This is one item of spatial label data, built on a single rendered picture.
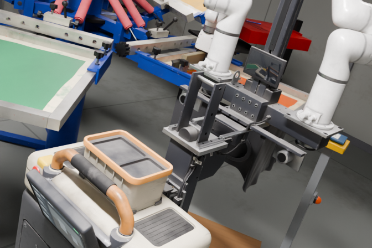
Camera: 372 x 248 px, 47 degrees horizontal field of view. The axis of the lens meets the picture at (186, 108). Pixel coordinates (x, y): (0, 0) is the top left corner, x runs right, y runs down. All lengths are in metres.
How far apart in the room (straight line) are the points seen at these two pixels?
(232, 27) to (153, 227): 0.81
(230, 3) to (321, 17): 3.56
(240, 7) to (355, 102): 3.50
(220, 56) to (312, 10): 3.58
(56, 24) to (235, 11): 0.94
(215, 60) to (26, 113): 0.70
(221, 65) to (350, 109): 3.48
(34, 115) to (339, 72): 0.93
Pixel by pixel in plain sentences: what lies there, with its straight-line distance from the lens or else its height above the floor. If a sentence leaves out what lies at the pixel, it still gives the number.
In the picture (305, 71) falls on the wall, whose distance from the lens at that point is 5.15.
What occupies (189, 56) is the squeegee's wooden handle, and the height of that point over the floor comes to 1.06.
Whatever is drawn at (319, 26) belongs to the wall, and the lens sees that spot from 5.08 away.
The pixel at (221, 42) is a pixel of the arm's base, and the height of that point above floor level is 1.26.
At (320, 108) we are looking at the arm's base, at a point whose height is 1.20.
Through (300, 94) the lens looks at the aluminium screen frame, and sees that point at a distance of 2.35.
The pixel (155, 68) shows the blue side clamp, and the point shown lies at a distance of 2.05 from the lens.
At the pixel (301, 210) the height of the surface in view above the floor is 0.57.
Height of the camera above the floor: 1.58
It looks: 21 degrees down
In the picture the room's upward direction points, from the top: 16 degrees clockwise
